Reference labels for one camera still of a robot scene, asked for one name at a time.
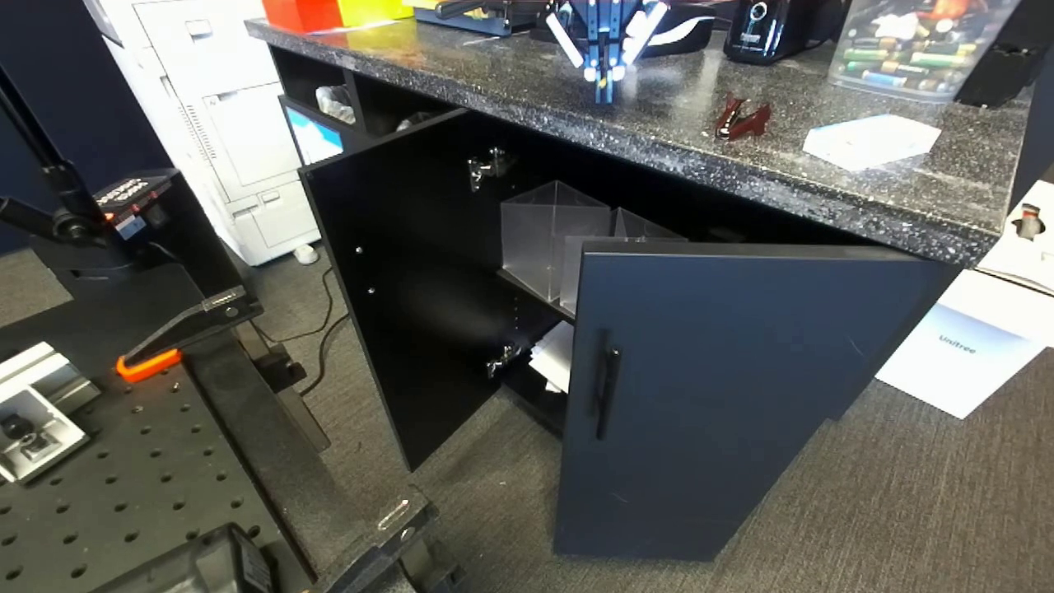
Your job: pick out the yellow box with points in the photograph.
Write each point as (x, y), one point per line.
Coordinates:
(370, 12)

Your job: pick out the orange box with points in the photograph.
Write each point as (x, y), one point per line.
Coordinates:
(300, 16)

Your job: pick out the blue cabinet door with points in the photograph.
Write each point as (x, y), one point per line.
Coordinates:
(733, 356)

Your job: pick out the white paper pad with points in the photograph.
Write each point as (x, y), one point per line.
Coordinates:
(870, 142)

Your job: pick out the black perforated breadboard table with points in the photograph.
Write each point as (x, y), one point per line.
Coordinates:
(152, 476)

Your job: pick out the black door handle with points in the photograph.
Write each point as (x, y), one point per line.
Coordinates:
(607, 387)

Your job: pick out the black mug with logo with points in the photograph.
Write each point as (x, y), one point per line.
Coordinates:
(763, 31)

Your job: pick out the silver metal bracket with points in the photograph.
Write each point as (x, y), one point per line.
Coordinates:
(39, 391)

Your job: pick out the clear acrylic box in cabinet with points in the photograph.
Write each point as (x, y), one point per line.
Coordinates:
(547, 229)

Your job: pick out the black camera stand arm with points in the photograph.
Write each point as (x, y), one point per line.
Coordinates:
(118, 216)

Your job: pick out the black open cabinet door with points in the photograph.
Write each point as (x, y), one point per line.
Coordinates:
(415, 247)

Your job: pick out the blue white gripper finger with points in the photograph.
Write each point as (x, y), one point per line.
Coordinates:
(574, 31)
(633, 26)

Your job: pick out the penguin picture paper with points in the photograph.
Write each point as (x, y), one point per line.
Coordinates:
(1024, 245)

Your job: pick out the clear plastic box of items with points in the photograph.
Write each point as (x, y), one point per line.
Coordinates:
(917, 49)

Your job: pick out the white document on floor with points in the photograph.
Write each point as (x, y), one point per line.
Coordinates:
(970, 345)

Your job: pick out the dark red binder clip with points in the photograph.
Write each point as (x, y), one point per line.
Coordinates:
(741, 119)

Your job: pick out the orange handled clamp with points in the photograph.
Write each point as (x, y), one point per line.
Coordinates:
(136, 373)

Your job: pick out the white filing cabinet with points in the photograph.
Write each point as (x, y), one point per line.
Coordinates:
(213, 101)

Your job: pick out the blue tray on counter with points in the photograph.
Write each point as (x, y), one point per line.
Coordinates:
(488, 19)

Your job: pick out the white paper in cabinet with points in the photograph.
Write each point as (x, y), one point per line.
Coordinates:
(554, 356)

